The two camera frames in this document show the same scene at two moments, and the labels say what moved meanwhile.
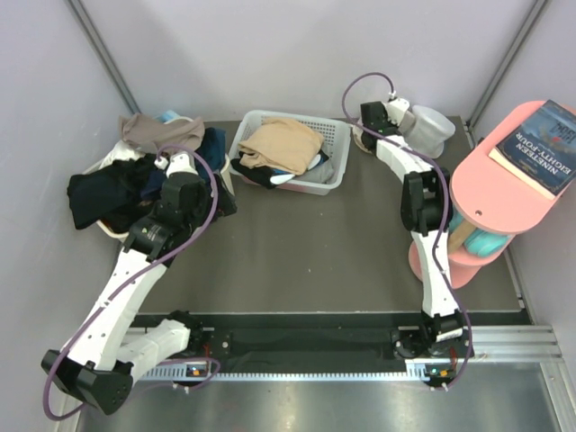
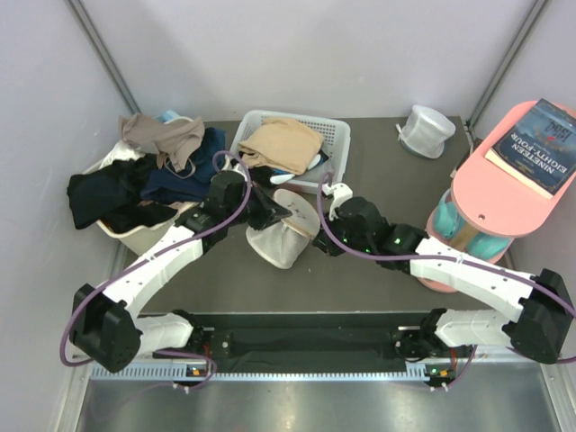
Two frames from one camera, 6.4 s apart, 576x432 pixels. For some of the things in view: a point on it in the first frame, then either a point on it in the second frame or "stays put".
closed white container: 428,132 stays put
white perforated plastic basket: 336,138 stays put
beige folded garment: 284,145 stays put
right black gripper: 388,122 to 326,245
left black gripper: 226,203 to 269,211
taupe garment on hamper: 161,133 stays put
